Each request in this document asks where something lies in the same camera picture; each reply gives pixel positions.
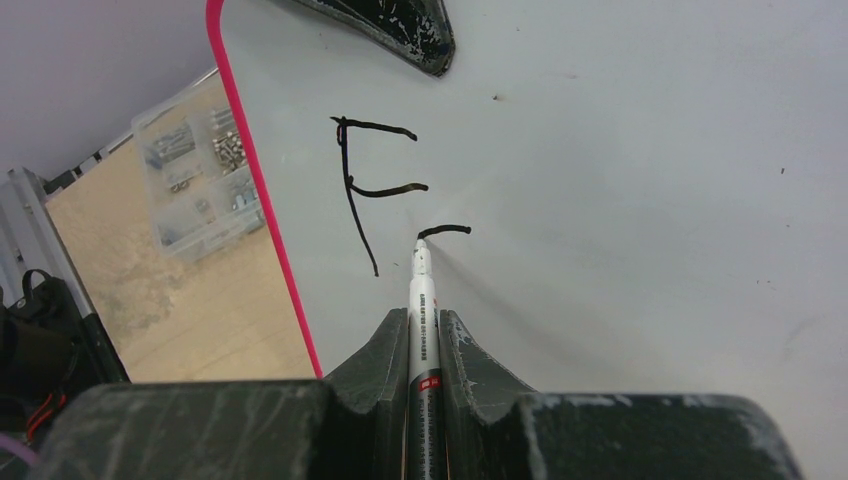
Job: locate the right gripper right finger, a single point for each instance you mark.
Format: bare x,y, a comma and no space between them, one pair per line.
485,437

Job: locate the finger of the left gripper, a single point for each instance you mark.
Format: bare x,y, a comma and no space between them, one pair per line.
418,31

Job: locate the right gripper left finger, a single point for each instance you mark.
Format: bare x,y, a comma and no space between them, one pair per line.
364,429

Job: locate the pink framed whiteboard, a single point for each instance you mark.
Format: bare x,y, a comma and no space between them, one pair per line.
656,191

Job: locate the clear plastic parts box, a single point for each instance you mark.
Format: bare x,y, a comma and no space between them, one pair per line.
199,179

